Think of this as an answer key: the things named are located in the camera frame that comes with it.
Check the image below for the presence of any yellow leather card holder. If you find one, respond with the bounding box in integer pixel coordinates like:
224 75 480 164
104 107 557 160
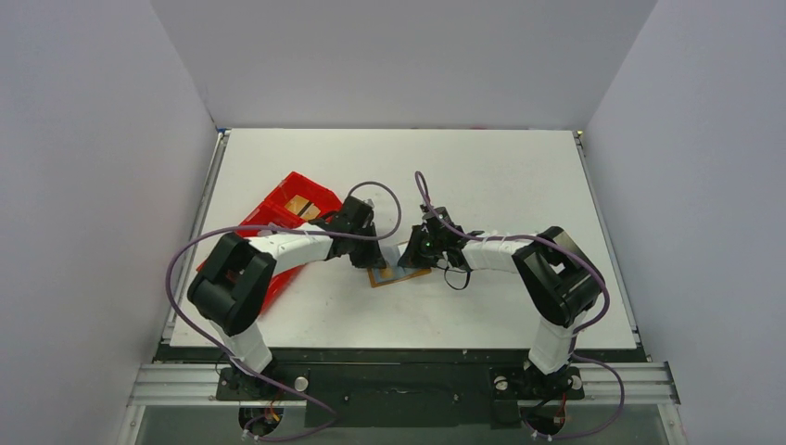
367 242 432 288

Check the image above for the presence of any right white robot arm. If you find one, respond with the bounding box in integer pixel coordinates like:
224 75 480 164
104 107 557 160
399 206 606 396

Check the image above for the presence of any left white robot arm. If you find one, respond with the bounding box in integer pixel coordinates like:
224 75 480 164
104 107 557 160
187 197 386 399

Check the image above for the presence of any gold card in tray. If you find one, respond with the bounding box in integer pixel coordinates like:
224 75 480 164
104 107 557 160
284 195 322 227

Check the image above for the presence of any red plastic compartment tray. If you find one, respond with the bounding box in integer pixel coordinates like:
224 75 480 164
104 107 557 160
196 171 345 315

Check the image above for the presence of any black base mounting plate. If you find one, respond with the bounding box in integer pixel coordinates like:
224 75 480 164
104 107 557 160
153 346 644 429

